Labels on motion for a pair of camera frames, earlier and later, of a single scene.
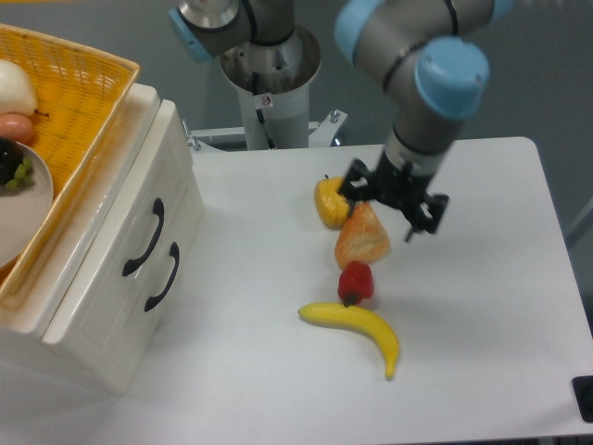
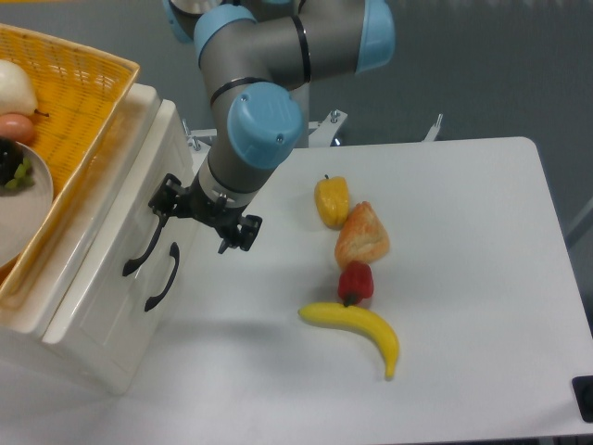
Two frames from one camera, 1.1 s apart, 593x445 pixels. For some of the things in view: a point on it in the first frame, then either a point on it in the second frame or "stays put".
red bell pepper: [355, 283] stays put
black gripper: [395, 185] -> [192, 202]
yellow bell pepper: [333, 208] stays put
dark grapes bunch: [15, 171] stays put
